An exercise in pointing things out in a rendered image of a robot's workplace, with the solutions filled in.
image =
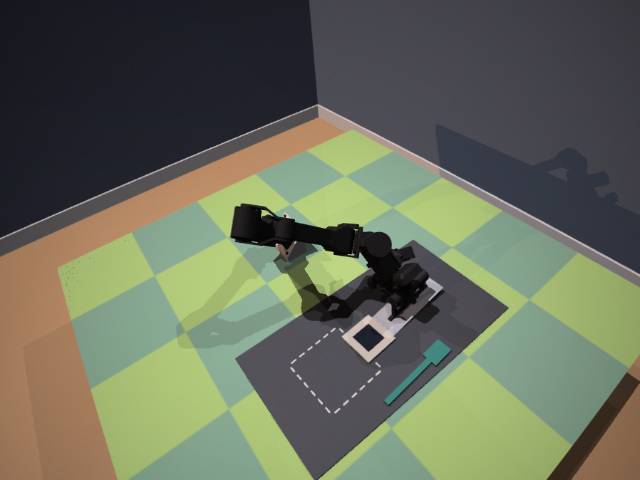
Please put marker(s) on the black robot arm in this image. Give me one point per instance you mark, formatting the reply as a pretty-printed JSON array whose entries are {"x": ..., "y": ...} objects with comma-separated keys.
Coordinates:
[{"x": 248, "y": 226}]

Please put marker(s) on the beige square tile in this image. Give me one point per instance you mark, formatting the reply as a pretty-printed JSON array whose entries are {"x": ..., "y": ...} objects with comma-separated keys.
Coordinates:
[{"x": 368, "y": 338}]

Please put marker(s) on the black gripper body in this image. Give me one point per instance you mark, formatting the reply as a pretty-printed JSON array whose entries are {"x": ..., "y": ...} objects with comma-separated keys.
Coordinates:
[{"x": 387, "y": 270}]

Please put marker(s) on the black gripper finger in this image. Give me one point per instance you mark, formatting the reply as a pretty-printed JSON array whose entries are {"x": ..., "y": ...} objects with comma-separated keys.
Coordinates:
[
  {"x": 406, "y": 292},
  {"x": 389, "y": 290}
]

